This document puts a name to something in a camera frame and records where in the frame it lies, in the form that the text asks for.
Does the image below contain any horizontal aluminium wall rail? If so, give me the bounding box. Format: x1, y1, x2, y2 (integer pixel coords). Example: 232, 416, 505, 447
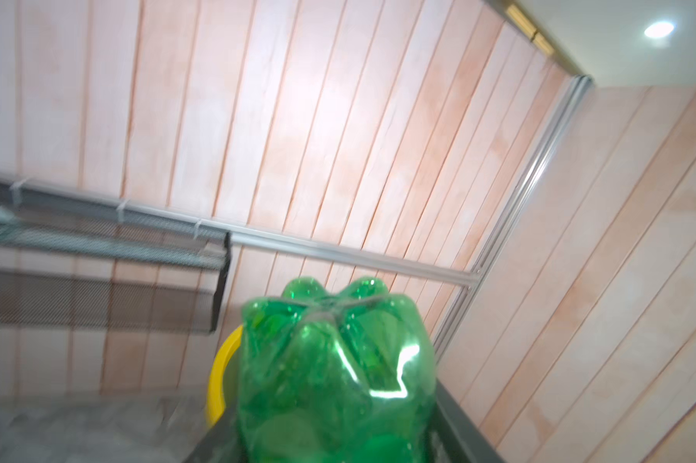
0, 174, 481, 287

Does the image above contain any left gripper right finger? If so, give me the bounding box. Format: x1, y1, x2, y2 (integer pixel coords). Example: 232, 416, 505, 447
431, 381, 504, 463

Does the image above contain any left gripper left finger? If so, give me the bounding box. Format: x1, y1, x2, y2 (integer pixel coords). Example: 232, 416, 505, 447
184, 399, 244, 463

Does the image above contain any teal bin with yellow rim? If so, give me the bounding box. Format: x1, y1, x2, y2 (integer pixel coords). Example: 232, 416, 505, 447
205, 325, 243, 428

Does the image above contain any green plastic bottle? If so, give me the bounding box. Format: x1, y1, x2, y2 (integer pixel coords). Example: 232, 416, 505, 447
237, 277, 437, 462

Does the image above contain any black wire mesh basket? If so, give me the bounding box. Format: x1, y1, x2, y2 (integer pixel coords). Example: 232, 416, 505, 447
0, 204, 232, 333

